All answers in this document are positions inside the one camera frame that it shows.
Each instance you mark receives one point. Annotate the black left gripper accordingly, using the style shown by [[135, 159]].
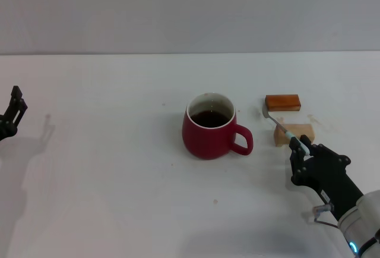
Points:
[[6, 127]]

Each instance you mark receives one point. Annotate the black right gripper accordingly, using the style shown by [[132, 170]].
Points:
[[326, 174]]

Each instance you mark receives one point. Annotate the red ceramic coffee cup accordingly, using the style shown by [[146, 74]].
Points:
[[207, 142]]

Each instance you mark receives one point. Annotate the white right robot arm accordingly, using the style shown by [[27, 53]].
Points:
[[360, 225]]

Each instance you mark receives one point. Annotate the light wooden notched block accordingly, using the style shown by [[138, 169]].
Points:
[[301, 128]]

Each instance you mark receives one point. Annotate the orange wooden block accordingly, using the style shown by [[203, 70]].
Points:
[[283, 102]]

